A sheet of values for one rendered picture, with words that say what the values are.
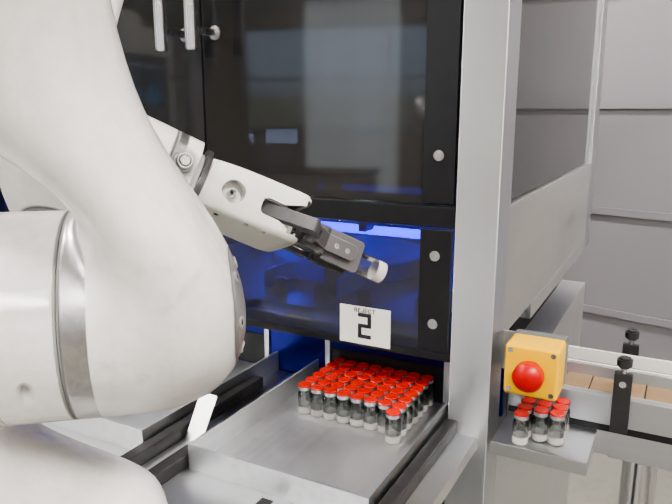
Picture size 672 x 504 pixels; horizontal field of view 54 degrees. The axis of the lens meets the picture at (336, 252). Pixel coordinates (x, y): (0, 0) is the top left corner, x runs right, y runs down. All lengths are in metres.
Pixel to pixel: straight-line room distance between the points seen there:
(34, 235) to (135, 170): 0.08
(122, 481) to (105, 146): 0.22
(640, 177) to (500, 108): 2.17
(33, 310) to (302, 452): 0.63
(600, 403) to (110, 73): 0.88
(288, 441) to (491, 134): 0.51
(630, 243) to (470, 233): 2.20
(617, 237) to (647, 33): 0.84
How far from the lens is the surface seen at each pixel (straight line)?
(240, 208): 0.58
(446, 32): 0.91
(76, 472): 0.44
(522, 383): 0.91
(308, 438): 0.97
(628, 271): 3.09
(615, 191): 3.06
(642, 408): 1.05
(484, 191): 0.89
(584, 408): 1.06
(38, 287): 0.35
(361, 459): 0.92
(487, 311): 0.92
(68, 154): 0.31
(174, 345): 0.35
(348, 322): 1.01
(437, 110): 0.91
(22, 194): 0.52
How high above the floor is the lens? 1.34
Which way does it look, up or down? 12 degrees down
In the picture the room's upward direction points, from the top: straight up
